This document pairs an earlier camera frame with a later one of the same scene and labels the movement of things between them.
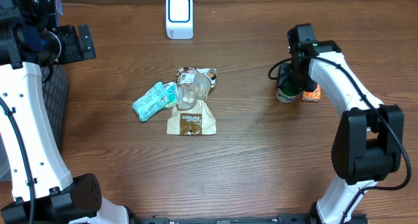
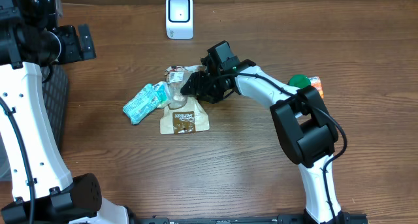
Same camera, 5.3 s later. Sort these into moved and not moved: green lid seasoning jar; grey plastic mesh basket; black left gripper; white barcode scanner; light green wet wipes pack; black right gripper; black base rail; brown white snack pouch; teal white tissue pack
Moved: light green wet wipes pack; brown white snack pouch; black right gripper; green lid seasoning jar; teal white tissue pack
Not moved: grey plastic mesh basket; black base rail; white barcode scanner; black left gripper
